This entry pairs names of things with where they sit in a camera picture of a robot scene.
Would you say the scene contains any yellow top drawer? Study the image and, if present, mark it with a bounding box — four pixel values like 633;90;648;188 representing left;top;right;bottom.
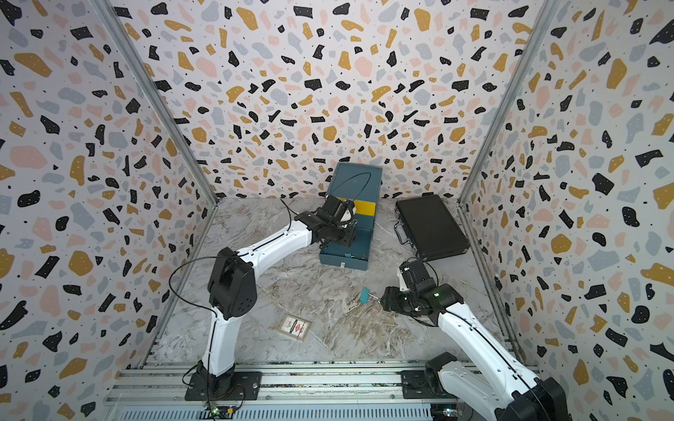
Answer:
338;198;377;219

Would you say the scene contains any teal drawer cabinet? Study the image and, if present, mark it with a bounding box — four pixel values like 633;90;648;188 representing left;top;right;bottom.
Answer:
324;161;384;233

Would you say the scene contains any small packaged card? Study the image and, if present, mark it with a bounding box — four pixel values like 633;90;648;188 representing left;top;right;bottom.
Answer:
277;314;311;341

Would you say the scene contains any teal binder clip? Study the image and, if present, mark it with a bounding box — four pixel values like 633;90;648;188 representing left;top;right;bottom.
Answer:
359;288;380;303

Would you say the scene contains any teal bottom drawer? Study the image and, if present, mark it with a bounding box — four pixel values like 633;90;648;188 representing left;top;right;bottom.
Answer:
319;215;375;271

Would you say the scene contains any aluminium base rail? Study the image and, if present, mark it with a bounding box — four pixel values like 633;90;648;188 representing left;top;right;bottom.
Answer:
104;361;479;420

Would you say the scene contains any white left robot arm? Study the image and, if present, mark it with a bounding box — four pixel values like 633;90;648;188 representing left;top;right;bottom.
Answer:
201;196;357;379

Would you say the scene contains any black ribbed briefcase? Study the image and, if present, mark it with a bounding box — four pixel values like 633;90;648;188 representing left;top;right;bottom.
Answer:
394;195;470;261

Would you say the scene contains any aluminium corner post right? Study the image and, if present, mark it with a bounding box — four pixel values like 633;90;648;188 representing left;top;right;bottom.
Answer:
458;0;560;206

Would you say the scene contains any aluminium corner post left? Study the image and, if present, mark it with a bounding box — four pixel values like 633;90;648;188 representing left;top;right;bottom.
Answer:
91;0;218;205

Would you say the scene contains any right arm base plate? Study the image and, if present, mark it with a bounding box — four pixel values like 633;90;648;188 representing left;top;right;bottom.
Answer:
400;369;452;399

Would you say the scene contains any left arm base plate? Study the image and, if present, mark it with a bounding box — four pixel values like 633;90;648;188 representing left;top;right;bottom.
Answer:
184;369;263;402

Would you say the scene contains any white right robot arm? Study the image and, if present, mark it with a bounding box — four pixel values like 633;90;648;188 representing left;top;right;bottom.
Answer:
380;259;570;420

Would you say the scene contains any aluminium corner post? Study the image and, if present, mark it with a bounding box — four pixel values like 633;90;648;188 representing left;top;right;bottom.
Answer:
458;0;560;206
91;0;218;205

